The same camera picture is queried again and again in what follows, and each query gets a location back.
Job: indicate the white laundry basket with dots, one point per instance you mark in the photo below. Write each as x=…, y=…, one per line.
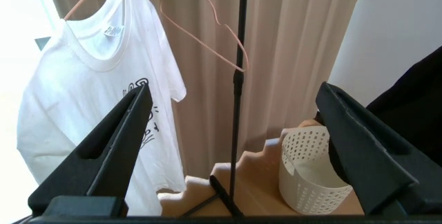
x=304, y=189

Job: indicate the beige curtain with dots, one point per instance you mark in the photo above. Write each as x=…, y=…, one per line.
x=293, y=44

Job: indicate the black garment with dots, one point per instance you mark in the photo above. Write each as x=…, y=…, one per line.
x=414, y=113

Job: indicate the black clothes rack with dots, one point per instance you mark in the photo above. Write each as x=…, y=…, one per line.
x=238, y=85

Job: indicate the white garment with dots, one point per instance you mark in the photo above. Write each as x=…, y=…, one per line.
x=86, y=79

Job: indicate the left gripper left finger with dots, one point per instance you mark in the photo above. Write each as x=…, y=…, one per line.
x=114, y=168

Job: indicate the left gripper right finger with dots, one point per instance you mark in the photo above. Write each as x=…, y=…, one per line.
x=380, y=168

